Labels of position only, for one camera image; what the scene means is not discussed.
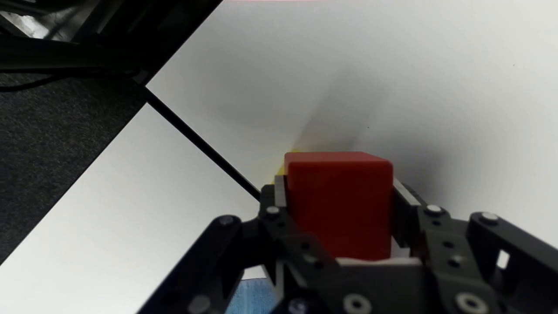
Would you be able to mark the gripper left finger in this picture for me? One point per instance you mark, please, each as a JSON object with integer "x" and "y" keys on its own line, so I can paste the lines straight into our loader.
{"x": 279, "y": 226}

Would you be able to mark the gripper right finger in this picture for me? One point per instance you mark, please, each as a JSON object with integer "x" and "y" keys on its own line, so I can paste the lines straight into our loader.
{"x": 462, "y": 257}

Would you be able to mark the orange block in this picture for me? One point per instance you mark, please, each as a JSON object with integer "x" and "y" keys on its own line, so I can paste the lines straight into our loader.
{"x": 340, "y": 205}

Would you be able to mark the blue object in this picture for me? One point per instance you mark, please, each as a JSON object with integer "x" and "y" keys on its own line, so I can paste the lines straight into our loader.
{"x": 250, "y": 298}

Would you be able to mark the yellow block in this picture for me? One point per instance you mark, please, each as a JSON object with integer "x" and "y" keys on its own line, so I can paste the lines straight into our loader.
{"x": 281, "y": 170}

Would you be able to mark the black metal frame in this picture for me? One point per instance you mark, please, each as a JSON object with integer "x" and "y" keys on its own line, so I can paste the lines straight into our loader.
{"x": 87, "y": 39}

